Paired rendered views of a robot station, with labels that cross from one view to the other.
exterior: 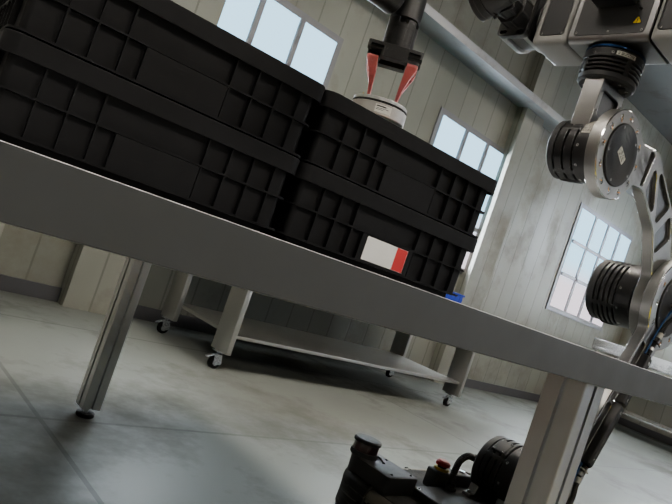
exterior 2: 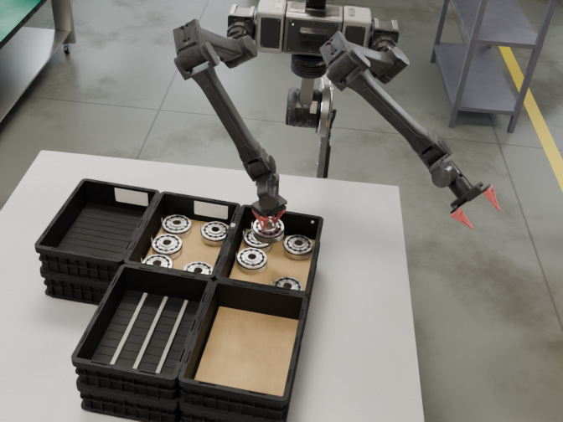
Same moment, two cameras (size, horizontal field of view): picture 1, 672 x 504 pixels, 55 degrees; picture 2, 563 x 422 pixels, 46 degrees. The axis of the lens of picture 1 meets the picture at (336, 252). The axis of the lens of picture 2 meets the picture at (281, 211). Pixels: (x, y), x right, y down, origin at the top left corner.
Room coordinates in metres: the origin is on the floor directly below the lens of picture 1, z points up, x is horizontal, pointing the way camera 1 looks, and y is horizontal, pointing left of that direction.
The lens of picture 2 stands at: (0.00, 1.23, 2.39)
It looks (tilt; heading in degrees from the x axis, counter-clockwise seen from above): 38 degrees down; 313
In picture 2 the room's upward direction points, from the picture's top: 5 degrees clockwise
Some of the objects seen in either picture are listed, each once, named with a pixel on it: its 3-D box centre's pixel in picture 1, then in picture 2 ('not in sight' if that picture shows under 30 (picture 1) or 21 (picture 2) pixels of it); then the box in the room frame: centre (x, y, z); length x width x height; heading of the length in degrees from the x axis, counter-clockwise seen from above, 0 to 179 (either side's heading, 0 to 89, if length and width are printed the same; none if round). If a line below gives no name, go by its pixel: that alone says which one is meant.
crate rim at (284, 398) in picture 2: (162, 39); (247, 337); (0.92, 0.33, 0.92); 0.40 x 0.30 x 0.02; 126
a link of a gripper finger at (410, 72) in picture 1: (393, 80); (271, 213); (1.18, 0.00, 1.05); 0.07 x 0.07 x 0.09; 88
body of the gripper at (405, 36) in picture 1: (398, 41); (269, 198); (1.18, 0.02, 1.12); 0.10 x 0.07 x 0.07; 88
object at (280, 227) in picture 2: (380, 105); (268, 226); (1.18, 0.01, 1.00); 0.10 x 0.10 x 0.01
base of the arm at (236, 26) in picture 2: (512, 8); (239, 35); (1.61, -0.22, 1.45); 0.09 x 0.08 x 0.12; 42
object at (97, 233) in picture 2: not in sight; (102, 230); (1.64, 0.36, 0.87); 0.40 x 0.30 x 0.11; 126
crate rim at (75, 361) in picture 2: not in sight; (147, 319); (1.16, 0.51, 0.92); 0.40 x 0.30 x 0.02; 126
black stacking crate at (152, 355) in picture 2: not in sight; (147, 331); (1.16, 0.51, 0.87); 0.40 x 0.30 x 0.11; 126
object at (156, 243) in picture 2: not in sight; (167, 244); (1.45, 0.23, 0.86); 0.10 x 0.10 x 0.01
